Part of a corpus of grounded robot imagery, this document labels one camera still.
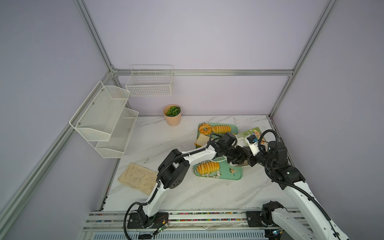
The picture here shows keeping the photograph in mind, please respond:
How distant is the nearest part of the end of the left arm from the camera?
0.70 m

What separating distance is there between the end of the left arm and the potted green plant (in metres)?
0.44

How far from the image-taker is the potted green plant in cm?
109
